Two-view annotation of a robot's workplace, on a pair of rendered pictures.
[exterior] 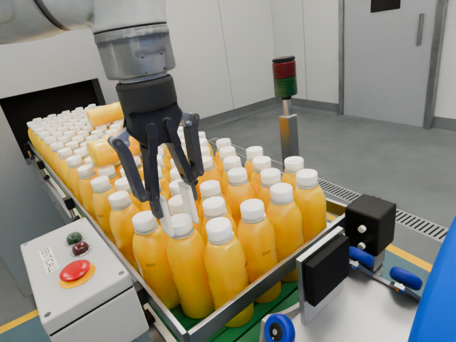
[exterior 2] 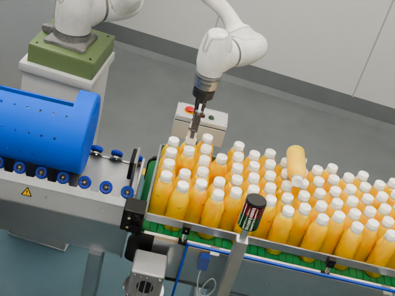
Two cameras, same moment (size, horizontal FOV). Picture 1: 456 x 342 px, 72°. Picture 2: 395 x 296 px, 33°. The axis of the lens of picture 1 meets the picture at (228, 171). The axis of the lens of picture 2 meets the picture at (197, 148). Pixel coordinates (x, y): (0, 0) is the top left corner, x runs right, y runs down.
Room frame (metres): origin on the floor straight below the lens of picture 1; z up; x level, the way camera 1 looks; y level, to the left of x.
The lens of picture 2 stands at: (1.47, -1.61, 2.42)
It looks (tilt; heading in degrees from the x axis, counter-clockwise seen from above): 35 degrees down; 121
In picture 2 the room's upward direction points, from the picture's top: 16 degrees clockwise
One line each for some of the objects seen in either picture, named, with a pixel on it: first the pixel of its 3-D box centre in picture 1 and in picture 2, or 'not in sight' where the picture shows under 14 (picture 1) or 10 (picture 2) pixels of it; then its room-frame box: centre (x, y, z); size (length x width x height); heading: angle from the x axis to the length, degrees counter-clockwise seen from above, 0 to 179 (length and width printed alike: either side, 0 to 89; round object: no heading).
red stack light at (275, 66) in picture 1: (283, 68); (254, 207); (0.87, -0.20, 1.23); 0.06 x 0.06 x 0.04
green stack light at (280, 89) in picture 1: (285, 85); (250, 218); (0.87, -0.20, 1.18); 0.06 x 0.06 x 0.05
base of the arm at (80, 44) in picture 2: not in sight; (67, 32); (-0.36, 0.18, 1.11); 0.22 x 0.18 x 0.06; 27
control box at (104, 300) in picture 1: (80, 283); (199, 124); (0.36, 0.24, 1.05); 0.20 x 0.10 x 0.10; 35
